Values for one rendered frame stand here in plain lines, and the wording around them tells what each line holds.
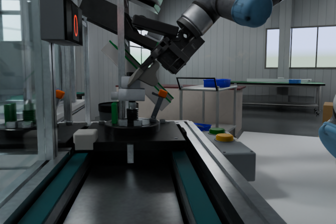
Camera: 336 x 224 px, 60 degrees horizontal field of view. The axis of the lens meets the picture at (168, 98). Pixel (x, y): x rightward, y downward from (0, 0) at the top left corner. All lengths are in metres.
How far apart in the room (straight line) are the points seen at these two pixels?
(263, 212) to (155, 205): 0.17
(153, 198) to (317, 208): 0.32
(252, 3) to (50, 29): 0.39
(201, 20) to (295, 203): 0.45
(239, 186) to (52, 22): 0.38
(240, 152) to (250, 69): 8.62
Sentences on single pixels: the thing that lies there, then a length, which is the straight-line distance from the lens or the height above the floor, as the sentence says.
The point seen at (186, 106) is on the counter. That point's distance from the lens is 5.16.
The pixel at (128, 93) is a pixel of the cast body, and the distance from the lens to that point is 0.72.
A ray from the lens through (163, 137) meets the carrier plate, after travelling 0.66.
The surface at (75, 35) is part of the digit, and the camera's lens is 0.56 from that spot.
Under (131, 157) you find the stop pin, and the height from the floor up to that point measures 0.94.
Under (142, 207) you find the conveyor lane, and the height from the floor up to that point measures 0.92.
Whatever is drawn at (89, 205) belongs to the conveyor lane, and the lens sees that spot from 0.49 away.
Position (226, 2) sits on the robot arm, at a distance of 0.69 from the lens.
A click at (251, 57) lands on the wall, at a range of 9.20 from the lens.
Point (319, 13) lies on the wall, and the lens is 9.29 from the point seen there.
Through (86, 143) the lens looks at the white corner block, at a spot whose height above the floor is 0.97.
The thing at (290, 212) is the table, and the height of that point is 0.86.
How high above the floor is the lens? 1.12
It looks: 6 degrees down
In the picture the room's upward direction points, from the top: straight up
